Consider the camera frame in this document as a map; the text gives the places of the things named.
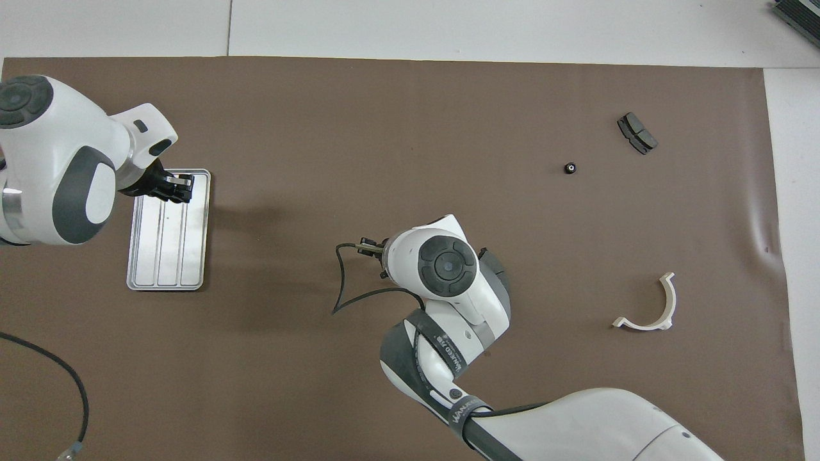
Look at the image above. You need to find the silver metal tray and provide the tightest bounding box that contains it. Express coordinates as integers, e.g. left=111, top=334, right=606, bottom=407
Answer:
left=126, top=168, right=212, bottom=292

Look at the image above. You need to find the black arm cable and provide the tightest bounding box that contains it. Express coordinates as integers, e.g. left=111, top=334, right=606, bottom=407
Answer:
left=0, top=331, right=89, bottom=461
left=331, top=238, right=427, bottom=316

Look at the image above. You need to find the dark grey brake pad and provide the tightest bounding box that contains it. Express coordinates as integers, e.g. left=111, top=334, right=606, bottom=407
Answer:
left=617, top=112, right=659, bottom=156

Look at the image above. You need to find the white curved plastic bracket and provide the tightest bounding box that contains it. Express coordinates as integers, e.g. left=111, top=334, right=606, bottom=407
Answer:
left=612, top=272, right=677, bottom=332

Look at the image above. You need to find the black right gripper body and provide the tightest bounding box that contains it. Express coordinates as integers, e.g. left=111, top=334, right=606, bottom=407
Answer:
left=369, top=238, right=393, bottom=280

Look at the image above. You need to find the brown paper mat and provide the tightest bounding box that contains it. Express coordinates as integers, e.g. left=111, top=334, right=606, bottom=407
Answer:
left=0, top=56, right=807, bottom=461

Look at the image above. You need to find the black ribbed box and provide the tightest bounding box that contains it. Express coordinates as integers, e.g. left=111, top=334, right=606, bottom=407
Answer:
left=772, top=0, right=820, bottom=49

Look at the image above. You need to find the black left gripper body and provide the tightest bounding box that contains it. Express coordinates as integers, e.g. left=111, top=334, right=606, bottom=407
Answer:
left=119, top=159, right=174, bottom=200

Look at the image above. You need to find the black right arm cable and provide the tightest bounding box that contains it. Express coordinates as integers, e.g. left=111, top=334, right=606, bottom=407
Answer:
left=331, top=238, right=427, bottom=316

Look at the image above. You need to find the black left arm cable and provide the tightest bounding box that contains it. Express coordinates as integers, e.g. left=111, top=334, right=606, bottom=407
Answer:
left=0, top=331, right=89, bottom=461

